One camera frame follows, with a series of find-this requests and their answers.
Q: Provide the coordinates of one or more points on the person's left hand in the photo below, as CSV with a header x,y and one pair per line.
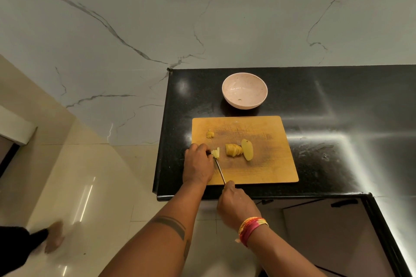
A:
x,y
196,168

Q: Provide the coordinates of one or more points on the person's right hand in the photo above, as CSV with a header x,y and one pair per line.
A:
x,y
237,208

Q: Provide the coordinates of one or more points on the potato slice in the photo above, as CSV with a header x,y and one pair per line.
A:
x,y
216,152

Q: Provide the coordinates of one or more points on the pile of diced potato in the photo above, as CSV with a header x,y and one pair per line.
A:
x,y
210,134

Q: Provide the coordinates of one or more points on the yellow potato half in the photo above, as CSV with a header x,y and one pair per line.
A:
x,y
247,150

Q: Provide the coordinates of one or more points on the pink speckled bowl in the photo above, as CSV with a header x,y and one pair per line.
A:
x,y
244,87

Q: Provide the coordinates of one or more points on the person's left forearm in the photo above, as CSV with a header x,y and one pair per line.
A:
x,y
162,244

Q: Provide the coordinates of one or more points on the person's right forearm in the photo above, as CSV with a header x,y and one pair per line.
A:
x,y
282,259

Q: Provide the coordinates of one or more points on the wooden cutting board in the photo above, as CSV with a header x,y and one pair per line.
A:
x,y
273,163

